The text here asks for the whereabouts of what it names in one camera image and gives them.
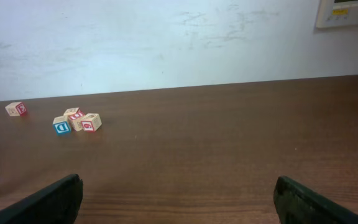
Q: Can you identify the small top wooden block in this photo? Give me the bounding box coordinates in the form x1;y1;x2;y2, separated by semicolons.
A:
63;108;80;116

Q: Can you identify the far left wooden block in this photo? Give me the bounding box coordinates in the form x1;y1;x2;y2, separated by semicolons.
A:
5;101;27;116

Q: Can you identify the red top wooden block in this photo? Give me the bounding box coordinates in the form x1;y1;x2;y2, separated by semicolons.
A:
68;111;85;131

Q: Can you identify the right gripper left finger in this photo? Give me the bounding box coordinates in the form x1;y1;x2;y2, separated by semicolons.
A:
0;174;83;224

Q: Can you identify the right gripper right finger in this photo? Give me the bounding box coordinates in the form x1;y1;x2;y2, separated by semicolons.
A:
273;176;358;224

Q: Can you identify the wooden block blue side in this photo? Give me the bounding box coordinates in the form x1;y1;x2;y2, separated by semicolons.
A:
52;116;71;135

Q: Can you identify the white wall control panel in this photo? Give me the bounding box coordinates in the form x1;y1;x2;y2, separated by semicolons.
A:
315;0;358;29

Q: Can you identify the wooden block red edge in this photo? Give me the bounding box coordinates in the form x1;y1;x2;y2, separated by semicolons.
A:
81;113;102;132

